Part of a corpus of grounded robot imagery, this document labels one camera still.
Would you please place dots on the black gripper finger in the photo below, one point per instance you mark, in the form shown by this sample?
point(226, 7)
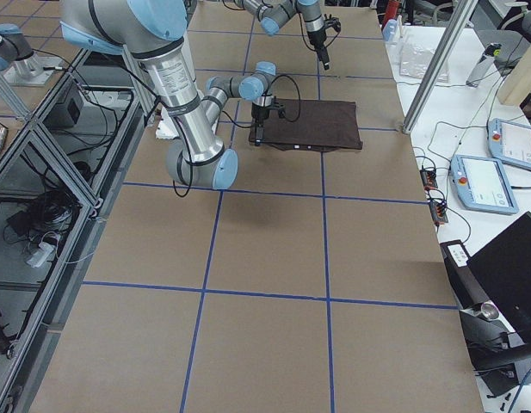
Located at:
point(258, 135)
point(323, 57)

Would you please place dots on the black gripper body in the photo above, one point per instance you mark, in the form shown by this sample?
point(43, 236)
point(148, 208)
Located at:
point(261, 114)
point(316, 39)

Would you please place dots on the brown t-shirt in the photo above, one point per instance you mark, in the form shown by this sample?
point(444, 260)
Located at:
point(312, 125)

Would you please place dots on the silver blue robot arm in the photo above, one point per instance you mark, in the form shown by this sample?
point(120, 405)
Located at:
point(198, 157)
point(273, 17)

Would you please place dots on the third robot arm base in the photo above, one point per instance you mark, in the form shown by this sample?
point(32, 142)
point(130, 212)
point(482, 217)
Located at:
point(19, 63)

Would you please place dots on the red cylinder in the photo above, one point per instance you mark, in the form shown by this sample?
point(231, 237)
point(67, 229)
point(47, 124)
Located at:
point(391, 10)

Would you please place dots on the clear plastic bag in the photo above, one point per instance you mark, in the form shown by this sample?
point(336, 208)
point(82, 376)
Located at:
point(414, 60)

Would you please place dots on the orange black connector box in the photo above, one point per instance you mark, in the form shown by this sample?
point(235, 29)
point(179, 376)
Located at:
point(429, 178)

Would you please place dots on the far teach pendant tablet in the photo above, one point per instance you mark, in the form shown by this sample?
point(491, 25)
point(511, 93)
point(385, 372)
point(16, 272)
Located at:
point(510, 142)

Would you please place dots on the teach pendant tablet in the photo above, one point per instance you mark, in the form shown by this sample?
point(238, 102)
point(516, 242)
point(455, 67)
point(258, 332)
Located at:
point(482, 185)
point(510, 142)

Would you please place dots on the near teach pendant tablet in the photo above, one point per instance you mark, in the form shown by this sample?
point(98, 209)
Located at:
point(482, 185)

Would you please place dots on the white power strip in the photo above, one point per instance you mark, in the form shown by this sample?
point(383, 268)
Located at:
point(40, 255)

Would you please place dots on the black monitor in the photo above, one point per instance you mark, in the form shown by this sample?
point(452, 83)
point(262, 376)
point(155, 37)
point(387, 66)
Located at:
point(503, 269)

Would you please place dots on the black stand with metal cup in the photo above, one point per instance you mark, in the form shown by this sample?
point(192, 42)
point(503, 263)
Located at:
point(489, 342)

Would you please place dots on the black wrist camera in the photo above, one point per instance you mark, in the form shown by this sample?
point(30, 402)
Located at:
point(333, 22)
point(278, 107)

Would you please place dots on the aluminium frame post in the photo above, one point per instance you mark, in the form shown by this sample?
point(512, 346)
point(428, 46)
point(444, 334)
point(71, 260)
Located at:
point(462, 13)

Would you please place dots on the aluminium side frame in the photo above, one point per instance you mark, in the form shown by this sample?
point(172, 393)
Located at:
point(67, 146)

